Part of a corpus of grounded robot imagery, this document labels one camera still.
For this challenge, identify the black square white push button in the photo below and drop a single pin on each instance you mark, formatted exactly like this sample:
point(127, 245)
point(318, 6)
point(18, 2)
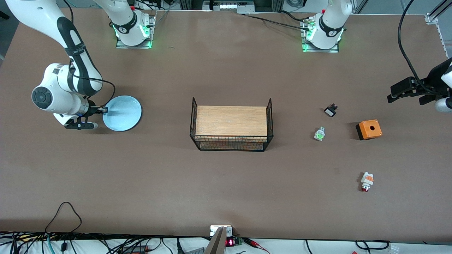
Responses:
point(330, 112)

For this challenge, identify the lit device behind table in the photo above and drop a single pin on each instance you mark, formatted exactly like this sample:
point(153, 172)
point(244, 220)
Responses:
point(227, 6)

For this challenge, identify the green push button switch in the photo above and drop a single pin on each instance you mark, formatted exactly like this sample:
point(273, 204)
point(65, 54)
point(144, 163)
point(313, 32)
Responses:
point(319, 134)

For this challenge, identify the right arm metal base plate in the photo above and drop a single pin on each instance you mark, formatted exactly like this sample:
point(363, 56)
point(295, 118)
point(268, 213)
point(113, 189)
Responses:
point(134, 47)

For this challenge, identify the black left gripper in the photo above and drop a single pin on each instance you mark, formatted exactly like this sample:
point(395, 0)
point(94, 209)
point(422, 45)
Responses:
point(433, 85)

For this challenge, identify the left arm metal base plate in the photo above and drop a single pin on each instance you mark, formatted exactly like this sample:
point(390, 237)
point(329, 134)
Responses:
point(321, 51)

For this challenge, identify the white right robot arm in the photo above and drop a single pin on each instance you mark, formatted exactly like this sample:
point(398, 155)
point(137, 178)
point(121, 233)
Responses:
point(46, 97)

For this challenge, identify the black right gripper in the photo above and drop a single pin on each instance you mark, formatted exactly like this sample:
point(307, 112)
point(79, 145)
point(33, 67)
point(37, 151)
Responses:
point(92, 107)

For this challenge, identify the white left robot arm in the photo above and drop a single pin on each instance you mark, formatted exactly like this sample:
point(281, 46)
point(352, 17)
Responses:
point(328, 31)

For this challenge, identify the red push button switch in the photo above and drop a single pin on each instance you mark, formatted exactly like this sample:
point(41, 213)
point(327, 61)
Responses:
point(367, 180)

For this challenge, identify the red LED display module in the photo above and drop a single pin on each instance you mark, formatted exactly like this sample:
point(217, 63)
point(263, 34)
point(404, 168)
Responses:
point(231, 242)

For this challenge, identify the red clip lead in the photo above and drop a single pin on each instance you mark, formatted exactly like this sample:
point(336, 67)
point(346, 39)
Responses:
point(256, 244)

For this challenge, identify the small silver box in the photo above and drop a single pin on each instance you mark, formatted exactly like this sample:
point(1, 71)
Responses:
point(216, 230)

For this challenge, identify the light blue round plate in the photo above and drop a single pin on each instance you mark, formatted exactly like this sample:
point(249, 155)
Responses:
point(123, 114)

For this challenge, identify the orange button enclosure box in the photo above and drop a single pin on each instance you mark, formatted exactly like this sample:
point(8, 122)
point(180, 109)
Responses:
point(370, 129)

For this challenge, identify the grey metal bar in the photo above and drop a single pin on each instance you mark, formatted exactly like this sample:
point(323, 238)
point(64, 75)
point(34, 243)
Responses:
point(216, 245)

